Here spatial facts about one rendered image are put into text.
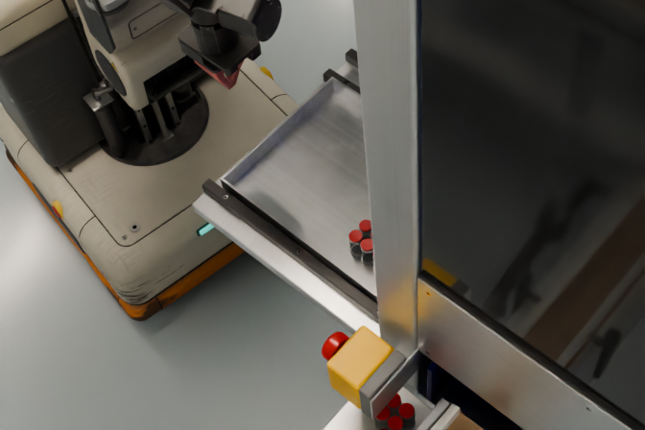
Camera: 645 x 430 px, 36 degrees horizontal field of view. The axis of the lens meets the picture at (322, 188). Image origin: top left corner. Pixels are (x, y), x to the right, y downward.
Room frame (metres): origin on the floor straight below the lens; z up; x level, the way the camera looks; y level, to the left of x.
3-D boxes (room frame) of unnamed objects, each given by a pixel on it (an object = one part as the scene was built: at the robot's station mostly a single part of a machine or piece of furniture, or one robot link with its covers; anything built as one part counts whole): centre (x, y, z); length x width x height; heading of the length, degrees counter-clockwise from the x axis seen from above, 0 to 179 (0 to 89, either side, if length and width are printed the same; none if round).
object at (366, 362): (0.51, -0.02, 1.00); 0.08 x 0.07 x 0.07; 41
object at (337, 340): (0.54, 0.01, 0.99); 0.04 x 0.04 x 0.04; 41
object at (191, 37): (0.93, 0.11, 1.20); 0.10 x 0.07 x 0.07; 40
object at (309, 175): (0.85, -0.06, 0.90); 0.34 x 0.26 x 0.04; 41
